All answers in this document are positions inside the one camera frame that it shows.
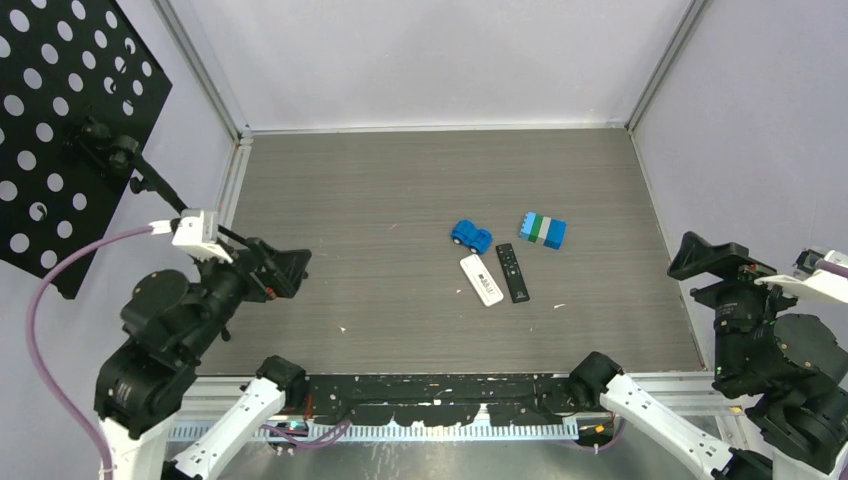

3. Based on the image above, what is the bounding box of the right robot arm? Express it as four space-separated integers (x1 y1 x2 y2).
565 232 847 479

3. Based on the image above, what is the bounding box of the black remote control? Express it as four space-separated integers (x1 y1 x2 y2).
496 243 530 303

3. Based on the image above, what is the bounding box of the black tripod stand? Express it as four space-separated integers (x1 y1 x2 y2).
62 115 251 256

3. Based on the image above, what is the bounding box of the blue green brick block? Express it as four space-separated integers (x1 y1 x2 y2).
518 212 567 250

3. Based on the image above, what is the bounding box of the blue toy car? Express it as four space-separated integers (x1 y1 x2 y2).
450 219 493 255

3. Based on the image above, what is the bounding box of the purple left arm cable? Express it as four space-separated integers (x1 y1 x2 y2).
25 225 157 480

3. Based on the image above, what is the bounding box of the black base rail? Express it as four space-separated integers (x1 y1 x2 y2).
278 373 616 427

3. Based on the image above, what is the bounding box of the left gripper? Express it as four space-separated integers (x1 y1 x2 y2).
182 232 312 356

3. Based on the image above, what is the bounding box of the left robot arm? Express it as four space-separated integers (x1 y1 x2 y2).
94 238 312 479

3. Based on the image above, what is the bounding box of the black perforated board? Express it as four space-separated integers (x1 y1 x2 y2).
1 1 172 278

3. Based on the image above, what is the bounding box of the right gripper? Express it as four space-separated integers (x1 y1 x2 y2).
663 226 816 381

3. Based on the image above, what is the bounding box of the white air conditioner remote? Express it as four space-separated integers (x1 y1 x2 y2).
459 254 504 307

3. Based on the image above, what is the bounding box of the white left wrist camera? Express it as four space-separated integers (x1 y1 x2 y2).
149 209 233 264

